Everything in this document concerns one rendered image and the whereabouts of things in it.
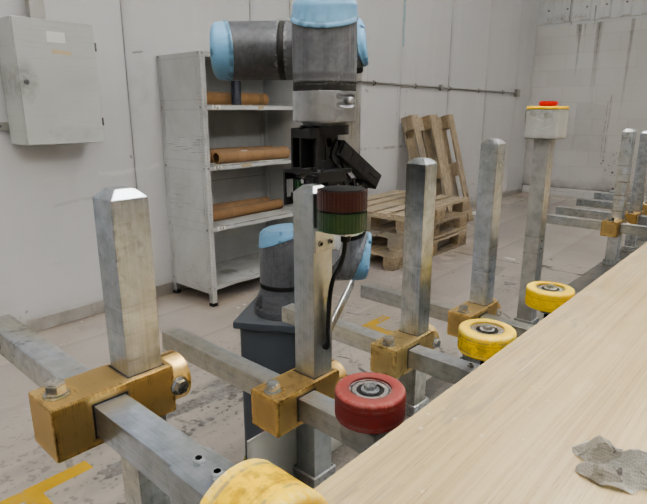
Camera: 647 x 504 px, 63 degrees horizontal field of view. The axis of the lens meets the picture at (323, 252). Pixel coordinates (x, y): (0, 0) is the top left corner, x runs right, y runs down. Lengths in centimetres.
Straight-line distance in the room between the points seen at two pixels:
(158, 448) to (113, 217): 19
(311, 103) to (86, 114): 249
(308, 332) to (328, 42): 38
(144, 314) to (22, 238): 282
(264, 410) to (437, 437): 23
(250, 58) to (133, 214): 45
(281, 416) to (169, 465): 27
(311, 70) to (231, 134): 326
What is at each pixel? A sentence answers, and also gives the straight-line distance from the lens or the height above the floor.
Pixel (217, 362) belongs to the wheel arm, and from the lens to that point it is 81.
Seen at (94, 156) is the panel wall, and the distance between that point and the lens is 345.
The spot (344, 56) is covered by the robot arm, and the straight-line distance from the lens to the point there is 76.
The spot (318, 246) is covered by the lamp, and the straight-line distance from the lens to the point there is 65.
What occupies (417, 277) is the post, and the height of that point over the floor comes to 95.
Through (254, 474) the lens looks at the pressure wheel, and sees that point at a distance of 38.
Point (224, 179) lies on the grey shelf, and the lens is 397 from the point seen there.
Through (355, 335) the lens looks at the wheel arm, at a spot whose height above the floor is 83.
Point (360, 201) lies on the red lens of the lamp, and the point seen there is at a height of 111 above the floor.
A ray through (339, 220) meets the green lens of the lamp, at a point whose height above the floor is 109.
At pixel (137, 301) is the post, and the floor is 104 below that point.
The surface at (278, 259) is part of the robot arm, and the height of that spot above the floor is 79.
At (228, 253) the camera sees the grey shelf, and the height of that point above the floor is 18.
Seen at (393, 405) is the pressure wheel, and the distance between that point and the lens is 60.
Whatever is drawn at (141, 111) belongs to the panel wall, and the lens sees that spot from 360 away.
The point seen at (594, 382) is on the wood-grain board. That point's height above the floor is 90.
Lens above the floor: 121
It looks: 15 degrees down
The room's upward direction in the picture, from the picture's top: straight up
